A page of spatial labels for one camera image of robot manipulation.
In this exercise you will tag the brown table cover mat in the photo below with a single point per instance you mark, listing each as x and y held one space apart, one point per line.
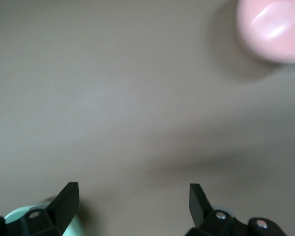
113 98

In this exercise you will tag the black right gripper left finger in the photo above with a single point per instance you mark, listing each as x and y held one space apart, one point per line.
54 216

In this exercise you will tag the green bowl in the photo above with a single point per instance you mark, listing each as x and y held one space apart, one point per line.
73 227

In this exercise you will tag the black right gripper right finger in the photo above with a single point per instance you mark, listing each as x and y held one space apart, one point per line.
206 221

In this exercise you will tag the pink bowl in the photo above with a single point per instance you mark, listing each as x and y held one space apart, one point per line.
273 32

